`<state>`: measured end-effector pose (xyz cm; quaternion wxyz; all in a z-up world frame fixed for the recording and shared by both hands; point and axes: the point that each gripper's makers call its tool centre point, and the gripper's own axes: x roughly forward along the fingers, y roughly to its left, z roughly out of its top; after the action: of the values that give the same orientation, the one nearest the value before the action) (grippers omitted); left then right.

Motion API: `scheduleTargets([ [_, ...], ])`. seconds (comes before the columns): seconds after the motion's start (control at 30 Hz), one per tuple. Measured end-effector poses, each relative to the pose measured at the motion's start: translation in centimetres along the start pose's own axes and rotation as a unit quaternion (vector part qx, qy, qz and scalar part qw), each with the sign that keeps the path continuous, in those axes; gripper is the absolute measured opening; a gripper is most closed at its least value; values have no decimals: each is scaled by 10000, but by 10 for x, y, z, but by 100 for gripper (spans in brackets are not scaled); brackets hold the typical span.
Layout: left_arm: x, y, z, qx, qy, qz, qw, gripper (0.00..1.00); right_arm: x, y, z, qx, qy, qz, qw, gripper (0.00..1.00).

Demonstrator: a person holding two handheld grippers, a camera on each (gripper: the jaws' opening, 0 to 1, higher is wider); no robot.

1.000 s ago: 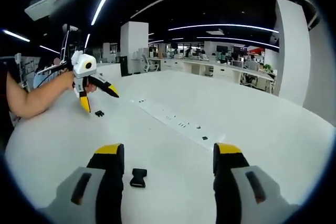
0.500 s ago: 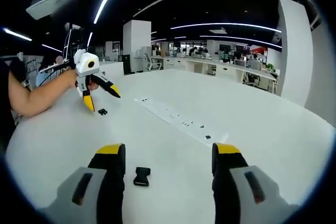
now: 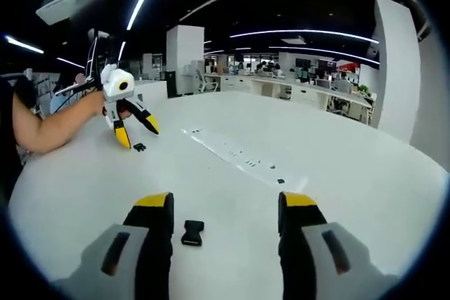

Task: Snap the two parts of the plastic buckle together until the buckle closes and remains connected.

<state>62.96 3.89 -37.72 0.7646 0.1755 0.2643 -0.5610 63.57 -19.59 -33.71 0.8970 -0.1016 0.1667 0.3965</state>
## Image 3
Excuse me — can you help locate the black plastic buckle socket part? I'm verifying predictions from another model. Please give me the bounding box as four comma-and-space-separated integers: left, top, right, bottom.
181, 220, 205, 247

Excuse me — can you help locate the white office chair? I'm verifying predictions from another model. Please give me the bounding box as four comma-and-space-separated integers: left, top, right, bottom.
195, 69, 219, 93

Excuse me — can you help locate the row of white office desks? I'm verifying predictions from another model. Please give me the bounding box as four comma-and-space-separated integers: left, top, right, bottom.
219, 71, 377, 127

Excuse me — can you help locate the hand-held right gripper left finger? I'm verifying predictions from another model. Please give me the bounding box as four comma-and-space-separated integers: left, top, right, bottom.
52, 191, 175, 300

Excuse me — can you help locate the ceiling air conditioner unit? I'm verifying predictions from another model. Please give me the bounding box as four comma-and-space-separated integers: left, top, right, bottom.
34, 0, 81, 26

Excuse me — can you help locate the computer monitor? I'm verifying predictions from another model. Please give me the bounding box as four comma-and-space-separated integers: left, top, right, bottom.
86, 29, 108, 79

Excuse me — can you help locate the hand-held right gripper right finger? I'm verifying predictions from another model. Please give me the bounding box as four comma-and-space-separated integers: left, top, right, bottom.
277, 190, 401, 300

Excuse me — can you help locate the clear tape strip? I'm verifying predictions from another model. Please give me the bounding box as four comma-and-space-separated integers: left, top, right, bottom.
181, 126, 309, 188

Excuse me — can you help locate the person's left hand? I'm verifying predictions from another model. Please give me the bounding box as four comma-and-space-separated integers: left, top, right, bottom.
90, 89, 134, 120

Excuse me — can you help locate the black computer tower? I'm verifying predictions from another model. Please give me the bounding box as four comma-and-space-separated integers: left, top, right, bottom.
165, 70, 179, 98

